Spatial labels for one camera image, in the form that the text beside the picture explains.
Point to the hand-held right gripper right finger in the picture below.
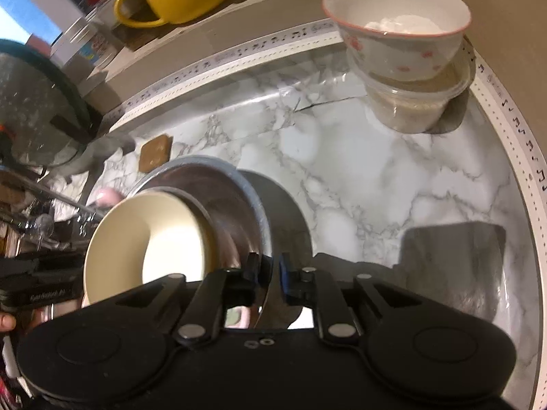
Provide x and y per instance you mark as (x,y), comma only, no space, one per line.
(285,279)

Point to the clear plastic container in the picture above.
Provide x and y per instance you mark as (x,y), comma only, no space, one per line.
(406,106)

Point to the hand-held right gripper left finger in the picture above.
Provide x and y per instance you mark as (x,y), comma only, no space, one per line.
(253,279)

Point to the stainless steel plate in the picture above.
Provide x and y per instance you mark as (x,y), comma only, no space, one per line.
(233,205)

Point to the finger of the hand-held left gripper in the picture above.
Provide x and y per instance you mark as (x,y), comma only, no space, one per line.
(85,230)

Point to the cream bowl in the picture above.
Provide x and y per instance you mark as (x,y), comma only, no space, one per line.
(124,235)

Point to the white perforated edge tape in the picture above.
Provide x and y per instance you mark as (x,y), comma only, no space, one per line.
(519,136)
(222,57)

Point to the person's left hand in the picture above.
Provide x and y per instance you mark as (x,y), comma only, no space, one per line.
(6,322)

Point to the glass pot lid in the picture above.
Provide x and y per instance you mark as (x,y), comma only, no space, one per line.
(34,94)

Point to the brown square pad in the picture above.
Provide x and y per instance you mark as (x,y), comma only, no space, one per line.
(156,151)

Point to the clear glass jar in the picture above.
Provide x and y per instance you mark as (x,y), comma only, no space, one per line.
(81,38)

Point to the metal dish rack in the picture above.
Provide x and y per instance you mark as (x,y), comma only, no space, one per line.
(42,188)

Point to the white floral bowl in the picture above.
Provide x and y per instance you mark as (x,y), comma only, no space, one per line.
(401,51)

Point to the pink pig-shaped plate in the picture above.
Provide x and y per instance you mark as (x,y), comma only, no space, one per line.
(109,200)

